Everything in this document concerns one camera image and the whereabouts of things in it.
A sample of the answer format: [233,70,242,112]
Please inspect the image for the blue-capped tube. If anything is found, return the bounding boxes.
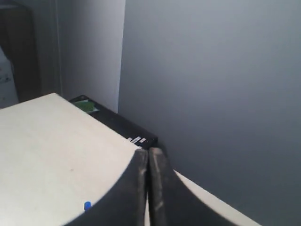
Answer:
[84,201,92,211]

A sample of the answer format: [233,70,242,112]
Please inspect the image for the white cardboard box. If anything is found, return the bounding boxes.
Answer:
[0,48,19,109]

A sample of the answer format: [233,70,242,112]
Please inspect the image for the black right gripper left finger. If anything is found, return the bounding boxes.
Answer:
[68,149,148,226]

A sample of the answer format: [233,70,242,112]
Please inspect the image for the black device behind table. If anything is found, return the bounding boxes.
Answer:
[70,95,158,150]

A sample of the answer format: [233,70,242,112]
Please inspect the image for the dark brown cabinet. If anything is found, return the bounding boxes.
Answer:
[0,0,61,102]

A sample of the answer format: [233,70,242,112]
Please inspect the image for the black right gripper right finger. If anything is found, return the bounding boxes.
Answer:
[148,147,254,226]

